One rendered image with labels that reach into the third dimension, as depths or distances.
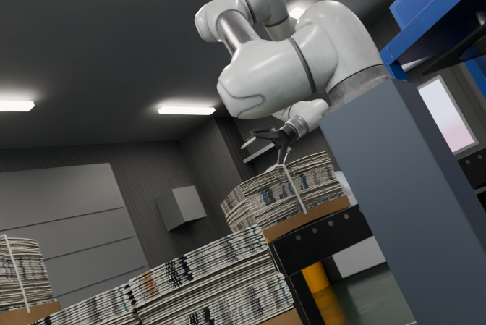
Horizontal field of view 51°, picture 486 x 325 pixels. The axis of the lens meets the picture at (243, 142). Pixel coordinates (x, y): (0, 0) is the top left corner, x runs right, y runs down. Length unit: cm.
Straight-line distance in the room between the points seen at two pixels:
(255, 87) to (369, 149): 30
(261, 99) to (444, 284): 57
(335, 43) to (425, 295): 60
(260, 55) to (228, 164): 742
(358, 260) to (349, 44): 641
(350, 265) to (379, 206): 641
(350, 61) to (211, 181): 773
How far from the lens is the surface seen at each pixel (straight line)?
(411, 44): 288
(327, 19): 127
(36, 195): 689
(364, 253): 748
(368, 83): 121
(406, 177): 116
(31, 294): 140
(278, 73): 122
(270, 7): 185
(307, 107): 213
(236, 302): 104
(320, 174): 192
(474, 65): 344
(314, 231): 172
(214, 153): 880
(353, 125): 120
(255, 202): 180
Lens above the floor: 76
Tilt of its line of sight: 13 degrees up
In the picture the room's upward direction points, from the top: 24 degrees counter-clockwise
